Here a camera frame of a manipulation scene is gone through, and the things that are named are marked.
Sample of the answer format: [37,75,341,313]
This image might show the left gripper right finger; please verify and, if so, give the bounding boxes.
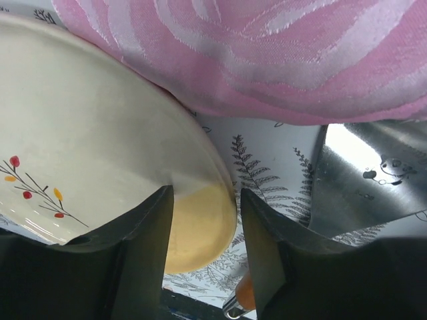
[240,189,426,319]

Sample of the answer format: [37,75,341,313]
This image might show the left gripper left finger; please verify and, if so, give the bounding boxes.
[1,186,174,319]

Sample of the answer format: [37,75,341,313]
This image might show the yellow bottom plate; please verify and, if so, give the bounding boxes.
[1,13,237,273]

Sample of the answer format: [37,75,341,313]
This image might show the pink satin cloth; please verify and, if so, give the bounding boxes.
[53,1,426,125]

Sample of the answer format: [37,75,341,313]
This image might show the metal spatula wooden handle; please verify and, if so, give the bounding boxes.
[223,121,426,319]

